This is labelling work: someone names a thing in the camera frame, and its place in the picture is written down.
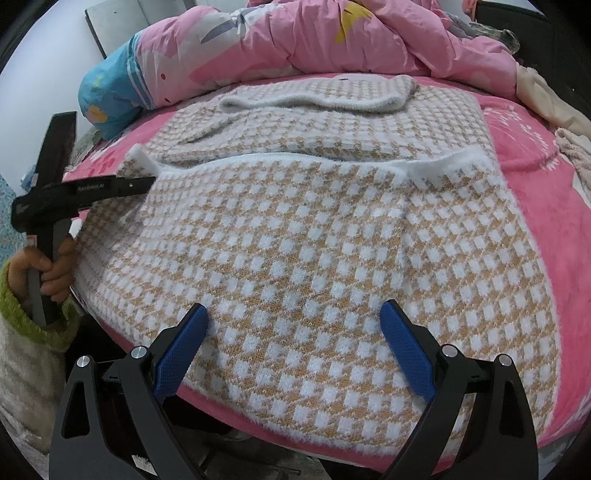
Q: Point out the pink and blue printed quilt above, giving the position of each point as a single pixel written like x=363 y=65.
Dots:
x=323 y=41

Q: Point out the orange cloth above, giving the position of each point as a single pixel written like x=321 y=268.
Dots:
x=468 y=4

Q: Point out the cream knitted garment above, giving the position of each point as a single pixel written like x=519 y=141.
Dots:
x=575 y=157

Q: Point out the grey picture print bedsheet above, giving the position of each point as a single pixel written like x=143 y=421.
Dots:
x=9 y=212

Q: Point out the beige white houndstooth coat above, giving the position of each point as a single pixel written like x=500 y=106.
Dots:
x=300 y=254

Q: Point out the grey patterned garment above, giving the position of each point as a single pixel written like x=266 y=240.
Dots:
x=503 y=37

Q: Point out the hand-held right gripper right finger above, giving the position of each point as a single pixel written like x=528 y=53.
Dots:
x=408 y=350

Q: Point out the green floral cloth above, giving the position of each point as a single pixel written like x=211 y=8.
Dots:
x=85 y=145

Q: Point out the person's left hand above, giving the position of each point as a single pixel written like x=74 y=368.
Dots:
x=57 y=272

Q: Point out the black padded headboard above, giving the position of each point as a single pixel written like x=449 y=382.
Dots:
x=545 y=18

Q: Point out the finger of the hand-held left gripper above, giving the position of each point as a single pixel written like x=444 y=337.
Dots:
x=106 y=188

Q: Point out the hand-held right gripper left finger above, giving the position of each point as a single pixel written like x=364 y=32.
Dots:
x=180 y=350

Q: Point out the beige garment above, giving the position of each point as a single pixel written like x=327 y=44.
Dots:
x=540 y=97

